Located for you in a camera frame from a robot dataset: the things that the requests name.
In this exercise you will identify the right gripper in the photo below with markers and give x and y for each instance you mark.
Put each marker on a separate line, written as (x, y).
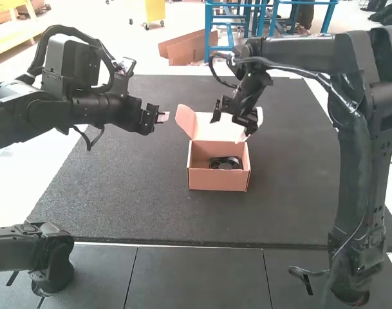
(242, 103)

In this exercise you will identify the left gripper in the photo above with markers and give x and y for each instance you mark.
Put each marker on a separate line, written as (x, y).
(134, 114)

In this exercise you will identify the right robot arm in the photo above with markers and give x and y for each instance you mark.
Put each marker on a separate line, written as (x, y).
(360, 161)

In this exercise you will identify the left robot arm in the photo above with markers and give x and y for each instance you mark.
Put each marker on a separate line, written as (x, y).
(47, 109)

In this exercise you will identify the cardboard box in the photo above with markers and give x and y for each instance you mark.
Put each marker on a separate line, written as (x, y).
(218, 180)

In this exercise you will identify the black square fan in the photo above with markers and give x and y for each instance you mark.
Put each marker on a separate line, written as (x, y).
(226, 163)

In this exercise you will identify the brown flat cardboard sheet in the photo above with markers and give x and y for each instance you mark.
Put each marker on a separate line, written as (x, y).
(182, 51)

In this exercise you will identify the black mat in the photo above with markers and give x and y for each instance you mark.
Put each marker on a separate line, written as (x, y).
(134, 193)

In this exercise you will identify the yellow tool cabinet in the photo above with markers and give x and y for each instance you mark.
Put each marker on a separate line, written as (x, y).
(155, 9)

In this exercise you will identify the person's legs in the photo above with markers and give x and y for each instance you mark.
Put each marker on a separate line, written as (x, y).
(306, 16)

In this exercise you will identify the dark base panel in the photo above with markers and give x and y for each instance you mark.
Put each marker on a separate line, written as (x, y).
(285, 296)
(199, 280)
(102, 283)

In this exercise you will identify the wooden pallet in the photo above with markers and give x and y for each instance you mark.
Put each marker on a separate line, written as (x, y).
(9, 38)

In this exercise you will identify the black bag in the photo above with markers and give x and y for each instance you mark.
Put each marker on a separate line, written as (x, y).
(387, 16)

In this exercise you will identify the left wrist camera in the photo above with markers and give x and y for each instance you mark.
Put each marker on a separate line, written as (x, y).
(123, 77)

